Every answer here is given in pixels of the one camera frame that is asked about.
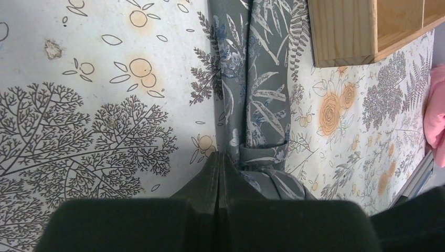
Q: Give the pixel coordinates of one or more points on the floral tablecloth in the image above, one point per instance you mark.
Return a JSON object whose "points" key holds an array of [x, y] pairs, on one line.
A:
{"points": [[122, 99]]}

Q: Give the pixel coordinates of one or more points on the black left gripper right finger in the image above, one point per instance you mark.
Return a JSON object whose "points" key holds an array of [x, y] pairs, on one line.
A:
{"points": [[270, 210]]}

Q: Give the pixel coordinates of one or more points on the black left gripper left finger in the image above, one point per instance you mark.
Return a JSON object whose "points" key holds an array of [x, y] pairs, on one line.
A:
{"points": [[183, 222]]}

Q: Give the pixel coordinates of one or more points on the pink cloth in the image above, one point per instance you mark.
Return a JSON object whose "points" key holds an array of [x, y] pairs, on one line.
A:
{"points": [[433, 123]]}

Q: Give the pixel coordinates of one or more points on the wooden compartment tray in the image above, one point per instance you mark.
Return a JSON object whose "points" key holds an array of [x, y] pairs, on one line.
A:
{"points": [[351, 33]]}

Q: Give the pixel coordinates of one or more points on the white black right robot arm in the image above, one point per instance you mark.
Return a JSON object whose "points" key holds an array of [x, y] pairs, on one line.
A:
{"points": [[415, 225]]}

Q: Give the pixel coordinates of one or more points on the grey leaf pattern tie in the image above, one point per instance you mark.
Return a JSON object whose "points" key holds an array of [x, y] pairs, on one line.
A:
{"points": [[253, 44]]}

